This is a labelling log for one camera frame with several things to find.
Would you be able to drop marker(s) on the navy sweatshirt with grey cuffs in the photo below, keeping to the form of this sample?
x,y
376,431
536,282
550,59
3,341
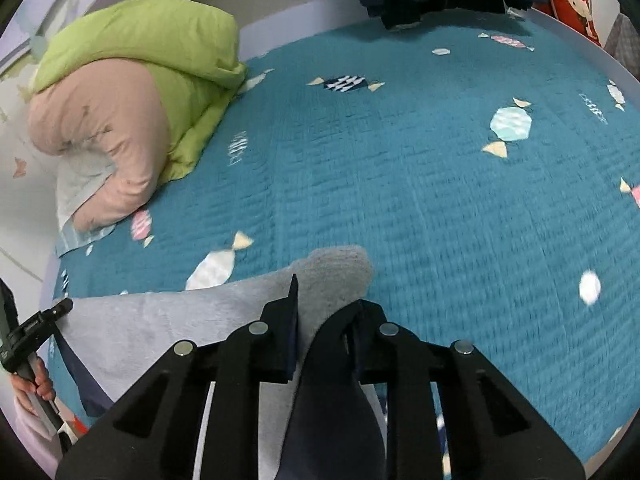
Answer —
x,y
165,330

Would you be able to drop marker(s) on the teal candy print blanket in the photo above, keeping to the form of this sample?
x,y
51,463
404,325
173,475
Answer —
x,y
400,185

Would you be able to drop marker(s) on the green and pink duvet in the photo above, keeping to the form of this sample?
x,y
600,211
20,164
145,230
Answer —
x,y
125,85

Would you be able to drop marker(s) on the pale blue pillow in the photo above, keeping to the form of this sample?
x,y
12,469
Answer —
x,y
82,185

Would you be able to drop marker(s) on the person's left hand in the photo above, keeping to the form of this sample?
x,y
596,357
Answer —
x,y
42,382

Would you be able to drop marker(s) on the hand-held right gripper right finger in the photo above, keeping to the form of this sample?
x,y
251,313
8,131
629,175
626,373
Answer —
x,y
358,347

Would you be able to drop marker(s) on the red cushion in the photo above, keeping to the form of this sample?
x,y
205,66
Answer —
x,y
570,0

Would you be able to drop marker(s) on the person's left forearm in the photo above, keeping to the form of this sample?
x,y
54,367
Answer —
x,y
25,440

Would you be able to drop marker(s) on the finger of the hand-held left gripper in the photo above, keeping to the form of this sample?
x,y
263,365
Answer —
x,y
45,319

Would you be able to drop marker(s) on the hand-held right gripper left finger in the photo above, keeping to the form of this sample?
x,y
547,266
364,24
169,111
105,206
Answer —
x,y
292,332

